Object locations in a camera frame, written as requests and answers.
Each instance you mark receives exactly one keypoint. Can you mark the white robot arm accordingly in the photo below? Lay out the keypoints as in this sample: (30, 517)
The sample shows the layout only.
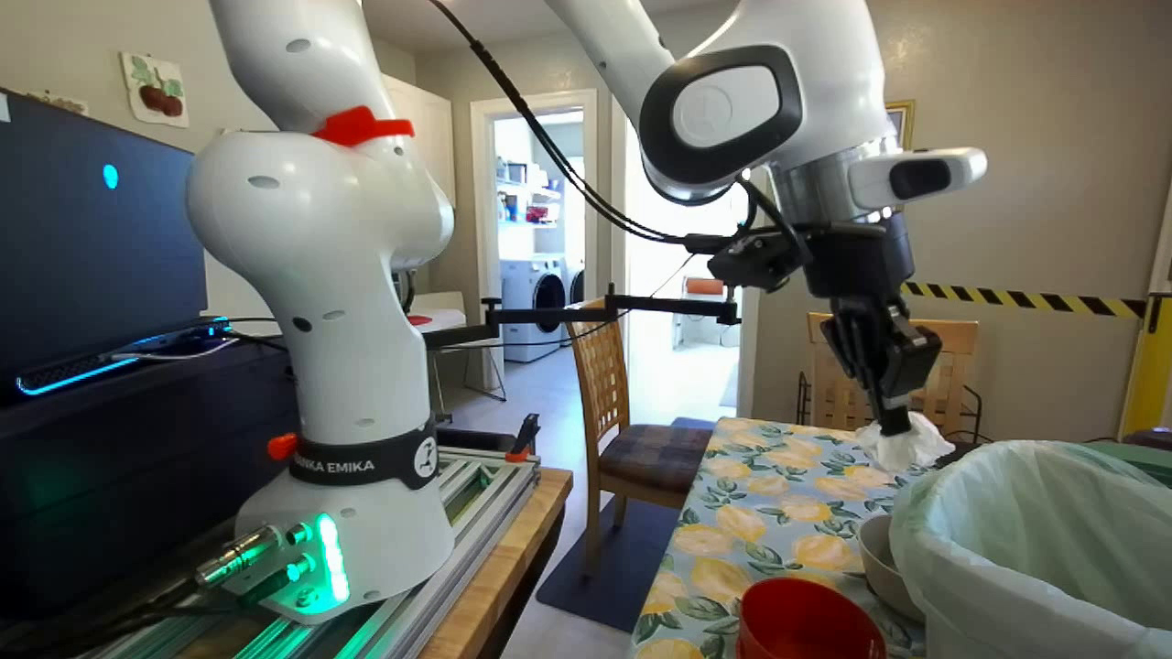
(332, 204)

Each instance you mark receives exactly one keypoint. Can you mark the framed bird picture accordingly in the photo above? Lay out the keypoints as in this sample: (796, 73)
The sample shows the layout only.
(903, 124)

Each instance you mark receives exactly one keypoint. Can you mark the white napkin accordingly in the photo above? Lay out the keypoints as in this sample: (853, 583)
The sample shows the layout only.
(906, 452)

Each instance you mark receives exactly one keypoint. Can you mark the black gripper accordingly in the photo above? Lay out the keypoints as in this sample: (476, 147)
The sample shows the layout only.
(859, 272)

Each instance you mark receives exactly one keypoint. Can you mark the yellow black hazard tape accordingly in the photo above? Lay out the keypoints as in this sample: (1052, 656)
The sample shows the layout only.
(1147, 391)

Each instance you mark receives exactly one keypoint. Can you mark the floral lemon tablecloth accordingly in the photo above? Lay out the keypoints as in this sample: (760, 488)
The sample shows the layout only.
(771, 500)

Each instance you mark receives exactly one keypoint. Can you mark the aluminium robot mounting rails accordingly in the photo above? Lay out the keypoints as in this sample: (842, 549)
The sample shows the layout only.
(339, 573)

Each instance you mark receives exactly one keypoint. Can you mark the dark blue floor mat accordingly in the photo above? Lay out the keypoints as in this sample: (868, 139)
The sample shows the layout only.
(613, 589)

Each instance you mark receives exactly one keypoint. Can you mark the black camera tripod arm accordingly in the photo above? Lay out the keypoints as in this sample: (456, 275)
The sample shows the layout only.
(610, 311)

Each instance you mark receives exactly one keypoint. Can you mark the black monitor screen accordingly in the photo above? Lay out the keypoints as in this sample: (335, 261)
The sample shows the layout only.
(97, 248)

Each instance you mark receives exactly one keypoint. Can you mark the fruit wall picture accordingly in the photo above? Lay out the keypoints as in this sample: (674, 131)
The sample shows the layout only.
(154, 89)

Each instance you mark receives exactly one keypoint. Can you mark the wooden chair with cushion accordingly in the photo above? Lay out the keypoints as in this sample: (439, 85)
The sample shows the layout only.
(622, 460)

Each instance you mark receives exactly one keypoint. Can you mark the red lid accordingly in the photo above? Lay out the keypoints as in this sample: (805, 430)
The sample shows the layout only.
(804, 621)

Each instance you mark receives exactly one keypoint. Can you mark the black control box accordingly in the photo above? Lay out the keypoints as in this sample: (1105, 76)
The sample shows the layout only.
(114, 479)

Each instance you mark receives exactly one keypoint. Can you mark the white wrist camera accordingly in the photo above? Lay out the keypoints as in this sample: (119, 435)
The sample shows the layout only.
(917, 173)

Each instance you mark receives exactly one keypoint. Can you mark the grey bowl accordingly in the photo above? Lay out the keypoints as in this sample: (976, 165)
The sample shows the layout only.
(880, 573)

